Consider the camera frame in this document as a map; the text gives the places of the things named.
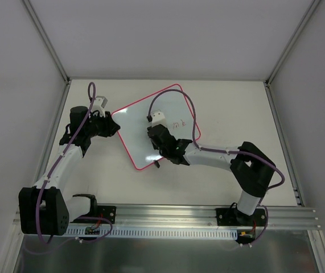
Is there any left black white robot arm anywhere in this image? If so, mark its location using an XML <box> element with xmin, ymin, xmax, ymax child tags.
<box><xmin>18</xmin><ymin>106</ymin><xmax>120</xmax><ymax>236</ymax></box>

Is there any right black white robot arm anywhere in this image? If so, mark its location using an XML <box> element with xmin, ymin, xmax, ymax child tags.
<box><xmin>147</xmin><ymin>125</ymin><xmax>275</xmax><ymax>226</ymax></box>

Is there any black whiteboard stand foot left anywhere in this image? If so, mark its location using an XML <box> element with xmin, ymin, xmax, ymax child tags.
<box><xmin>154</xmin><ymin>160</ymin><xmax>160</xmax><ymax>168</ymax></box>

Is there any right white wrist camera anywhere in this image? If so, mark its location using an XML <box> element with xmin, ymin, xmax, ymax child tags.
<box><xmin>146</xmin><ymin>110</ymin><xmax>167</xmax><ymax>127</ymax></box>

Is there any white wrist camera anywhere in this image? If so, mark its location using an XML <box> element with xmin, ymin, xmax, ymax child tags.
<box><xmin>90</xmin><ymin>96</ymin><xmax>108</xmax><ymax>118</ymax></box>
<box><xmin>146</xmin><ymin>110</ymin><xmax>167</xmax><ymax>127</ymax></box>

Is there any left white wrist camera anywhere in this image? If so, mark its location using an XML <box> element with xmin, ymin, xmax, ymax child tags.
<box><xmin>90</xmin><ymin>96</ymin><xmax>108</xmax><ymax>118</ymax></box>

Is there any left aluminium frame post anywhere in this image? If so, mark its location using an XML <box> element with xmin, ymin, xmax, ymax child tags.
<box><xmin>21</xmin><ymin>0</ymin><xmax>71</xmax><ymax>181</ymax></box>

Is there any aluminium frame post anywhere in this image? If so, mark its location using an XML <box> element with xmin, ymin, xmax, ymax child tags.
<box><xmin>21</xmin><ymin>0</ymin><xmax>71</xmax><ymax>181</ymax></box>
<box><xmin>264</xmin><ymin>0</ymin><xmax>322</xmax><ymax>207</ymax></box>

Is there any aluminium mounting rail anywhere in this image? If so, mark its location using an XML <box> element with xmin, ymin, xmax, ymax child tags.
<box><xmin>13</xmin><ymin>202</ymin><xmax>321</xmax><ymax>230</ymax></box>

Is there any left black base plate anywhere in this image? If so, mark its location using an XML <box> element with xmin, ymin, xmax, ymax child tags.
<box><xmin>98</xmin><ymin>205</ymin><xmax>117</xmax><ymax>224</ymax></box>

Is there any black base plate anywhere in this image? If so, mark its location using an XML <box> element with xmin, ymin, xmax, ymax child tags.
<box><xmin>98</xmin><ymin>205</ymin><xmax>117</xmax><ymax>224</ymax></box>
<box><xmin>215</xmin><ymin>208</ymin><xmax>267</xmax><ymax>227</ymax></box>

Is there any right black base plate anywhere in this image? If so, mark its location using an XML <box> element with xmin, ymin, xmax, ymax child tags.
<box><xmin>215</xmin><ymin>208</ymin><xmax>267</xmax><ymax>227</ymax></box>

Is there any white slotted cable duct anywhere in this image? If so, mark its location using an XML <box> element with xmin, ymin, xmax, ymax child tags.
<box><xmin>64</xmin><ymin>226</ymin><xmax>238</xmax><ymax>241</ymax></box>

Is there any right aluminium frame post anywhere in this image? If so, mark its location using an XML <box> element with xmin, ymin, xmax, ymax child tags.
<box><xmin>264</xmin><ymin>0</ymin><xmax>322</xmax><ymax>207</ymax></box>

